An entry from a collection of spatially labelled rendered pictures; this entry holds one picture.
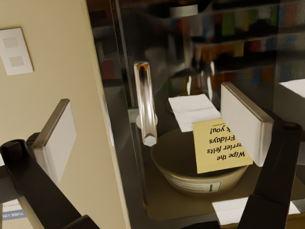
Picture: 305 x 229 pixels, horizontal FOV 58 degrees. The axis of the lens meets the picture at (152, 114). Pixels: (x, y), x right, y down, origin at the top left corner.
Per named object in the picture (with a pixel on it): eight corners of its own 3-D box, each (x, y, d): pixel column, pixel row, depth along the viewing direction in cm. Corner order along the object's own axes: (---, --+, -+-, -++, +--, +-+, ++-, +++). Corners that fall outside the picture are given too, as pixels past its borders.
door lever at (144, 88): (127, 52, 30) (151, 50, 30) (137, 130, 34) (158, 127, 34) (127, 63, 25) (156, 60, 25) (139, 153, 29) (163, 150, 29)
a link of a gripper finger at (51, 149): (57, 192, 15) (43, 193, 15) (77, 133, 22) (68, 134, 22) (44, 145, 14) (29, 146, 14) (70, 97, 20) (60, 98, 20)
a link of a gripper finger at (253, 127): (262, 121, 14) (275, 119, 15) (220, 82, 21) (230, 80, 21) (257, 168, 16) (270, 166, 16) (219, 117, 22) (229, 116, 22)
